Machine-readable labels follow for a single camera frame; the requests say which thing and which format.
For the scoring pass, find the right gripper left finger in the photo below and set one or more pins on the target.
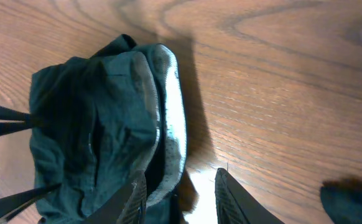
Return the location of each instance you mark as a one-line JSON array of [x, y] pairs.
[[126, 206]]

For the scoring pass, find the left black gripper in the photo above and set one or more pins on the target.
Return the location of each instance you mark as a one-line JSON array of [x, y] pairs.
[[12, 121]]

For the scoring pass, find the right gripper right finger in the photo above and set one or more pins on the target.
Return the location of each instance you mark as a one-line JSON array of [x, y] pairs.
[[234, 205]]

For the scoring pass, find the dark teal black shorts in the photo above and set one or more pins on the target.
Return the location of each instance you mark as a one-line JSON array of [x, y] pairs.
[[101, 119]]

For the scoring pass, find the black garment under pile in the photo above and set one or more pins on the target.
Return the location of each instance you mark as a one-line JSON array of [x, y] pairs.
[[342, 200]]

